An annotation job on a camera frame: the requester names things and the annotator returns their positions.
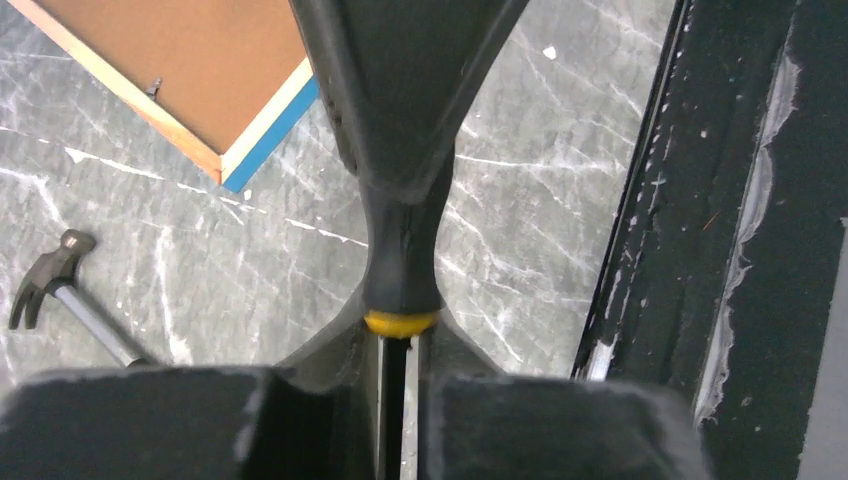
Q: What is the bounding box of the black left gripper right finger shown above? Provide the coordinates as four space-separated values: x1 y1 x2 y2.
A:
418 311 713 479

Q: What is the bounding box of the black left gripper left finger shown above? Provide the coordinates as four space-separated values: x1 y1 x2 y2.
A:
1 295 371 479

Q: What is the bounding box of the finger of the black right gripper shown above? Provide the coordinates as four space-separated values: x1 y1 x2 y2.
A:
291 0 527 204

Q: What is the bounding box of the blue picture frame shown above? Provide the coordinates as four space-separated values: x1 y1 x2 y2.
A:
15 0 318 192

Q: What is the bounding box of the steel claw hammer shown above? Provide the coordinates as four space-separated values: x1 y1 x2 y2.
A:
8 229 156 368

